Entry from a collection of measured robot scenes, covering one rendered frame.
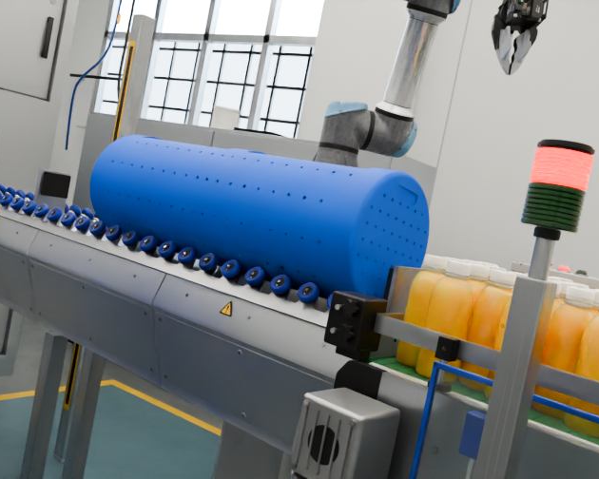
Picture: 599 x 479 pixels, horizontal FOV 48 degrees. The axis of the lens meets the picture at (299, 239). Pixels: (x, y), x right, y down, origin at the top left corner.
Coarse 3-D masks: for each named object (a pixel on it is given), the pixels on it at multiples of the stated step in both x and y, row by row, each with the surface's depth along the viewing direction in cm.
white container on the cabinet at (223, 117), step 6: (216, 108) 384; (222, 108) 380; (228, 108) 380; (234, 108) 382; (216, 114) 382; (222, 114) 380; (228, 114) 381; (234, 114) 383; (216, 120) 382; (222, 120) 381; (228, 120) 381; (234, 120) 383; (210, 126) 387; (216, 126) 382; (222, 126) 381; (228, 126) 382; (234, 126) 384
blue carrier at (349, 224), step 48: (144, 144) 173; (192, 144) 166; (96, 192) 176; (144, 192) 162; (192, 192) 151; (240, 192) 142; (288, 192) 135; (336, 192) 128; (384, 192) 127; (192, 240) 155; (240, 240) 142; (288, 240) 132; (336, 240) 125; (384, 240) 130; (336, 288) 129; (384, 288) 134
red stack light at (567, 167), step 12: (540, 156) 77; (552, 156) 75; (564, 156) 75; (576, 156) 74; (588, 156) 75; (540, 168) 76; (552, 168) 75; (564, 168) 75; (576, 168) 75; (588, 168) 75; (540, 180) 76; (552, 180) 75; (564, 180) 75; (576, 180) 75; (588, 180) 76
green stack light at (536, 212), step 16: (528, 192) 78; (544, 192) 75; (560, 192) 75; (576, 192) 75; (528, 208) 77; (544, 208) 75; (560, 208) 75; (576, 208) 75; (528, 224) 79; (544, 224) 75; (560, 224) 75; (576, 224) 76
